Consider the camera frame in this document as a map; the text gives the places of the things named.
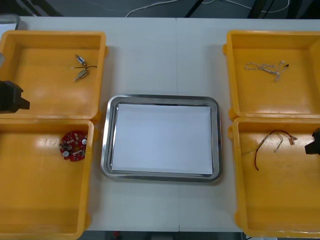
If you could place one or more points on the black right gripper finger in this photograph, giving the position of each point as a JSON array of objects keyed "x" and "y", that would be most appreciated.
[{"x": 312, "y": 148}]

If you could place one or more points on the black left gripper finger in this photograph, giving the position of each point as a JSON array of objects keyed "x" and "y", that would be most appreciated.
[{"x": 25, "y": 105}]

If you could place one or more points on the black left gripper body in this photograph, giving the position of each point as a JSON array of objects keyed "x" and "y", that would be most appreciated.
[{"x": 10, "y": 97}]

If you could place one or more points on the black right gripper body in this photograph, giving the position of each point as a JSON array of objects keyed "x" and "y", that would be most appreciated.
[{"x": 317, "y": 136}]

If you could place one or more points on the round red circuit board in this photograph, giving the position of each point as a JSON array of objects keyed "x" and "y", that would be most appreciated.
[{"x": 72, "y": 150}]

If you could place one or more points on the yellow-orange plastic bin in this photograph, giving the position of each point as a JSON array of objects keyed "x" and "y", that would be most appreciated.
[
  {"x": 275, "y": 195},
  {"x": 37, "y": 187},
  {"x": 50, "y": 100},
  {"x": 262, "y": 95}
]

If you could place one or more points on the small steel tray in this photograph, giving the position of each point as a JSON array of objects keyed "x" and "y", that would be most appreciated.
[{"x": 10, "y": 18}]

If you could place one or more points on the white paper sheet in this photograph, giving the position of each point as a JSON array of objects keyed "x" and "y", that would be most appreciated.
[{"x": 162, "y": 140}]

